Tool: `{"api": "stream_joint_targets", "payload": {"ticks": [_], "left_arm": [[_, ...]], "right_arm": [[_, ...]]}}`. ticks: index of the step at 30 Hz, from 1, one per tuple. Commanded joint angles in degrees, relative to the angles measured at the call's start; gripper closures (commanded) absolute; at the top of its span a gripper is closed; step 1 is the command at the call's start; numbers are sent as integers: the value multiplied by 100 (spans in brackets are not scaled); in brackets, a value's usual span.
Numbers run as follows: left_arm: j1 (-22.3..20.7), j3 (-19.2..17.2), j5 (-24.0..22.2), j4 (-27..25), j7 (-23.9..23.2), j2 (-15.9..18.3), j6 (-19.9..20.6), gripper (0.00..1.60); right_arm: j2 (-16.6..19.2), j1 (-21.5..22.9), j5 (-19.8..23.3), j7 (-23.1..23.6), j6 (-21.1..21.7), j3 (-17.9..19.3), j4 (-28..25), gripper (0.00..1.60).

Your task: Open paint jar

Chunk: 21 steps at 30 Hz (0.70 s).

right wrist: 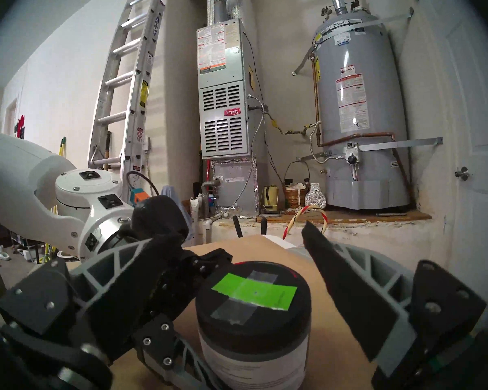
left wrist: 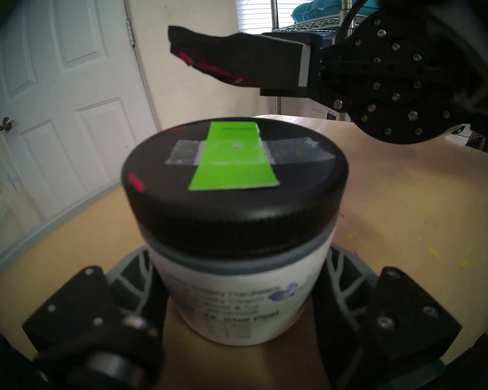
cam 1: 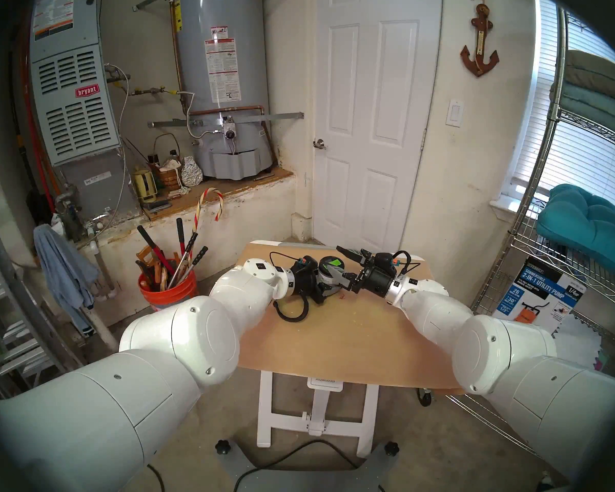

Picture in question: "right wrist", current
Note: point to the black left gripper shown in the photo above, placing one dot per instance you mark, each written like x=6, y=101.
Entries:
x=158, y=216

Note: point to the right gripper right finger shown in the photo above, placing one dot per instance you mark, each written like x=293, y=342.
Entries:
x=349, y=291

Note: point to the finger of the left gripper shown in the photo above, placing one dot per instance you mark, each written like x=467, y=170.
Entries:
x=166, y=348

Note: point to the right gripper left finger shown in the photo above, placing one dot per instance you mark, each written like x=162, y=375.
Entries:
x=126, y=295

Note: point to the white labelled paint jar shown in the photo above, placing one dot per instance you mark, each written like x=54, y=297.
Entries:
x=252, y=369

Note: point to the black lid with green tape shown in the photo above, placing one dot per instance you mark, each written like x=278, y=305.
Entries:
x=268, y=328

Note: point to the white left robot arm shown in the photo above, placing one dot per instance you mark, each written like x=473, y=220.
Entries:
x=16, y=182

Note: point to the folding table with board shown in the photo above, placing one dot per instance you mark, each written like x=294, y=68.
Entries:
x=329, y=332

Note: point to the black grip steel rod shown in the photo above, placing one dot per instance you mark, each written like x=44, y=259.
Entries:
x=264, y=227

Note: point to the blue hanging towel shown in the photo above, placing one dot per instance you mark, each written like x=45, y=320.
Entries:
x=175, y=196

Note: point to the striped candy cane decoration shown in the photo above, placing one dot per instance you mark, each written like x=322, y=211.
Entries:
x=324, y=220

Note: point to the plywood platform board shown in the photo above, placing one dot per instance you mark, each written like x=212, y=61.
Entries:
x=370, y=215

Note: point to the pale yellow jug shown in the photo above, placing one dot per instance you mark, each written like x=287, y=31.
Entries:
x=270, y=197

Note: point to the crumpled aluminium foil bundle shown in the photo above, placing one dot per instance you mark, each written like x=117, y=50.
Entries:
x=316, y=196

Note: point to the gray Bryant furnace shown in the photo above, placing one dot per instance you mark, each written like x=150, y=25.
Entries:
x=223, y=109

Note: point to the gas pipe with yellow valve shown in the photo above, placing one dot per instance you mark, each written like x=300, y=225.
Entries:
x=286, y=130

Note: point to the gray water heater tank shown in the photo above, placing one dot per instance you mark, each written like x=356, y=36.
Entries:
x=362, y=109

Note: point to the white panel door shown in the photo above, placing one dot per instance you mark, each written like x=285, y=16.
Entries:
x=463, y=129

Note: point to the aluminium ladder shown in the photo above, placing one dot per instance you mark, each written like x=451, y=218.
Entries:
x=122, y=80

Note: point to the silver insulated flue duct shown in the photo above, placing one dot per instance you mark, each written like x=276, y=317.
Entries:
x=225, y=3

